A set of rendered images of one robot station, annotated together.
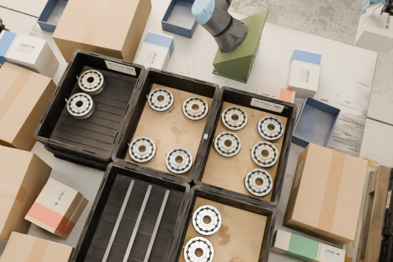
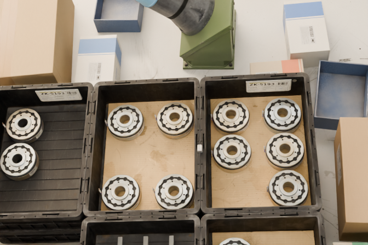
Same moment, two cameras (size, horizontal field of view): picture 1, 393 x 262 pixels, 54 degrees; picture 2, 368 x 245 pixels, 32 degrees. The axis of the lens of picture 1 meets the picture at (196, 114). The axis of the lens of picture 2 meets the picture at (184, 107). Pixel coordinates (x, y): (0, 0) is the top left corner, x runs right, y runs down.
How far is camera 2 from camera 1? 0.32 m
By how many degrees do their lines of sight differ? 5
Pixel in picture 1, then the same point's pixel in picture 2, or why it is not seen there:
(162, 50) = (107, 57)
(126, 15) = (45, 25)
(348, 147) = not seen: outside the picture
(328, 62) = (335, 9)
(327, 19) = not seen: outside the picture
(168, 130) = (148, 157)
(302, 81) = (306, 43)
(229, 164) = (242, 178)
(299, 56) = (293, 11)
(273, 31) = not seen: outside the picture
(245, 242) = not seen: outside the picture
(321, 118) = (348, 85)
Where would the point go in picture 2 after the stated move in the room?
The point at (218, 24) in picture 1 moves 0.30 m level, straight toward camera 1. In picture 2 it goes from (172, 0) to (189, 86)
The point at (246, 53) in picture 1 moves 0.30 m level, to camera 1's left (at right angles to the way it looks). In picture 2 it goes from (220, 27) to (121, 54)
